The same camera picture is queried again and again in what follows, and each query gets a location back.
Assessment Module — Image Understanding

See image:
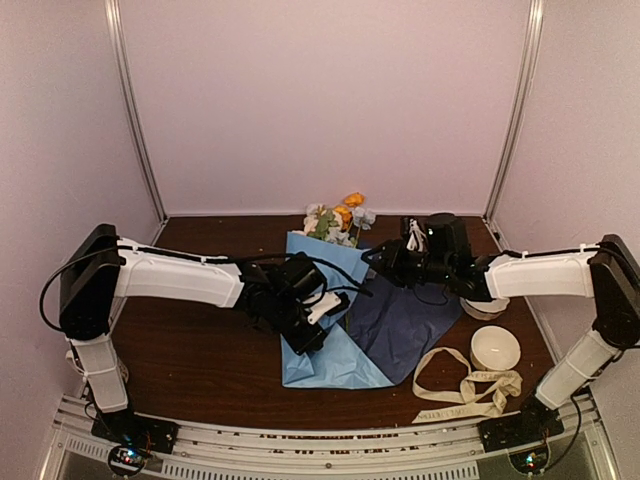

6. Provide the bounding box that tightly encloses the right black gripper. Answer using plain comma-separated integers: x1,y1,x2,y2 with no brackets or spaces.
361,238,453,290

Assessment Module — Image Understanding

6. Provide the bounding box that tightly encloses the light blue fake flower stem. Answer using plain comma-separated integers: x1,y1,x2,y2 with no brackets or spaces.
319,205,379,249

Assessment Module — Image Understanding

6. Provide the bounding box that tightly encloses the orange fake flower stem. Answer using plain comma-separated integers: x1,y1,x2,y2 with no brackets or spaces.
333,192,366,248

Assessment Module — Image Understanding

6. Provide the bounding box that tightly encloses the blue wrapping paper sheet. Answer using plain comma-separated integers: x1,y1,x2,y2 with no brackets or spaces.
281,232,462,390

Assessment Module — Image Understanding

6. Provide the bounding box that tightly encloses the beige printed ribbon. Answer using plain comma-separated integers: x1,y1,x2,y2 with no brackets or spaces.
412,347,523,424

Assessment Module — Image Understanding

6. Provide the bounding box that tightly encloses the cream rose fake flower stem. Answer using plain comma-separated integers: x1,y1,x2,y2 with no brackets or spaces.
303,203,343,242

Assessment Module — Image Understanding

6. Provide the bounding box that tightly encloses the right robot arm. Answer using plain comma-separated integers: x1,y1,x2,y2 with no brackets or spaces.
362,213,639,442

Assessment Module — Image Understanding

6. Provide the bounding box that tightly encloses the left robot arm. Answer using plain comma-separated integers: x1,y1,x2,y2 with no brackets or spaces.
49,224,349,444

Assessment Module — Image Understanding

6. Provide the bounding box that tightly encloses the scalloped white bowl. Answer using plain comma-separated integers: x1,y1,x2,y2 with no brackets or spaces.
460,298,510,321

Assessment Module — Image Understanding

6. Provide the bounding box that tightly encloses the round white bowl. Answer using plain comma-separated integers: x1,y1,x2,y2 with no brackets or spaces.
470,325,521,371

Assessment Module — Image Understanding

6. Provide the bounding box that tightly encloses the patterned cup orange inside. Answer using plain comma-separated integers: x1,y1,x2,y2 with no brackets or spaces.
65,349,84,375

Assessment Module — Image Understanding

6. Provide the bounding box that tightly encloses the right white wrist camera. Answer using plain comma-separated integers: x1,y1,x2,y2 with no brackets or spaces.
401,216,427,253

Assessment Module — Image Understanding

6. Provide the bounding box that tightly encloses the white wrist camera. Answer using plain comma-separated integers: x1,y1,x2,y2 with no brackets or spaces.
401,216,427,253
302,292,350,324

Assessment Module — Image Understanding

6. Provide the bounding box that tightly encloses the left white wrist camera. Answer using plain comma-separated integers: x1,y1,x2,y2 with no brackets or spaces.
302,292,350,324

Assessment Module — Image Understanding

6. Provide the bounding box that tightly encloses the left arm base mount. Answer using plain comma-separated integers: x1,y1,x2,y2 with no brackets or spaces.
91,411,179,454

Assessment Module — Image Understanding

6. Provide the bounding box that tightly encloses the front aluminium rail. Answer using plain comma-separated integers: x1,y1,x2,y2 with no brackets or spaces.
36,394,621,479

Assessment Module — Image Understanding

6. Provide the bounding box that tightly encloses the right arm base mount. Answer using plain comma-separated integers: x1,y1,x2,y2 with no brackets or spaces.
478,414,565,453

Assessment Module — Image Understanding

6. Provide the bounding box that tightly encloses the right aluminium frame post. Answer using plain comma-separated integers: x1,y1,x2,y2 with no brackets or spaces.
483,0,546,224

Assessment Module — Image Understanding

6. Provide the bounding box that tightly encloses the aluminium frame post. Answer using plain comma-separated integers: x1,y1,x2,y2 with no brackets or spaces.
104,0,169,224
483,0,546,224

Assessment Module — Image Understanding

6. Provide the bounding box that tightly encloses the left aluminium frame post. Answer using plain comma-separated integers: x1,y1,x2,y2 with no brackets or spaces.
104,0,169,224

